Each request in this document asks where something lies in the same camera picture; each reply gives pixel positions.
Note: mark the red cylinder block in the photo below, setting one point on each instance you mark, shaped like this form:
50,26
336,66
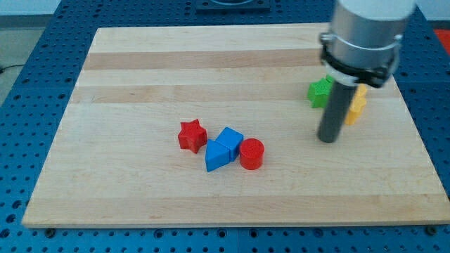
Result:
251,153

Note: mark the blue cube block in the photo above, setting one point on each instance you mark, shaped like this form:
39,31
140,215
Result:
231,139

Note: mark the wooden board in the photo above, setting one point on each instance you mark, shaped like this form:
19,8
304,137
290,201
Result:
115,161

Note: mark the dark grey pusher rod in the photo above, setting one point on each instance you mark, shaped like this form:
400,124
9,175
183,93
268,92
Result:
335,112

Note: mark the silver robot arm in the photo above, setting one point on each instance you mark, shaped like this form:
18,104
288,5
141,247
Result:
363,40

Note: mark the yellow block behind hexagon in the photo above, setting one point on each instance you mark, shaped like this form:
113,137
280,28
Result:
361,91

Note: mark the green star block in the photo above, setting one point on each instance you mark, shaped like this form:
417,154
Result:
319,92

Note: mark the red star block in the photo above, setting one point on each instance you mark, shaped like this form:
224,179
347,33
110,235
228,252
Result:
192,136

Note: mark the blue triangle block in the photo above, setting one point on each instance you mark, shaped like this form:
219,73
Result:
216,155

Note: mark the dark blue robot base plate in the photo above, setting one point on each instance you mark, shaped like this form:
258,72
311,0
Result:
232,5

